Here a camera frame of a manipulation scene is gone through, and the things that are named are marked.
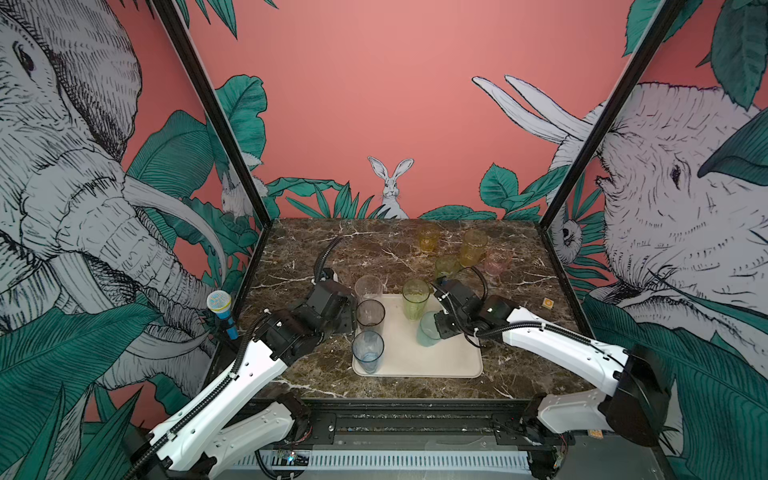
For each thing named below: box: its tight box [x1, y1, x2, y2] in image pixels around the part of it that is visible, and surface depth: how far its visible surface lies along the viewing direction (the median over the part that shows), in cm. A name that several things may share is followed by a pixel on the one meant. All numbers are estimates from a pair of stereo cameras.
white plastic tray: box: [374, 294, 483, 377], surface depth 87 cm
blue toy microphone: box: [206, 290, 239, 341], surface depth 73 cm
